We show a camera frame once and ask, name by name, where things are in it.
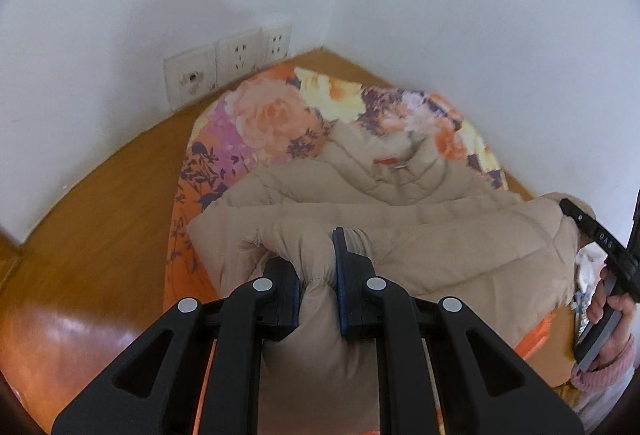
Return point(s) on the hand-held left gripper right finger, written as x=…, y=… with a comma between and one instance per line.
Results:
x=343, y=275

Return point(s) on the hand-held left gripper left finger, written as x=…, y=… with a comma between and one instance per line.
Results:
x=280, y=286

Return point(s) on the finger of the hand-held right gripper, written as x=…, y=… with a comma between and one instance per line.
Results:
x=577, y=212

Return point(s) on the beige quilted down jacket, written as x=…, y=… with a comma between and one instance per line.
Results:
x=450, y=240

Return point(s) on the person's right forearm pink sleeve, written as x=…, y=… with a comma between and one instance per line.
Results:
x=616, y=375

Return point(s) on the person's right hand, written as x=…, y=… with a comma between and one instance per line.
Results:
x=627, y=322

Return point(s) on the person's light clothing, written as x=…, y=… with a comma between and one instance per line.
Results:
x=600, y=407

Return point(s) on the orange floral cloth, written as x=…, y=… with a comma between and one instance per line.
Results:
x=265, y=115

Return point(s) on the brown wooden panel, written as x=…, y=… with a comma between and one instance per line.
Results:
x=7, y=250

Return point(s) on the white wall socket panel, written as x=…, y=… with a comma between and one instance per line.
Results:
x=191, y=77

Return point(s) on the white wall power socket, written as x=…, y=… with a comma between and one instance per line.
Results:
x=239, y=57
x=276, y=42

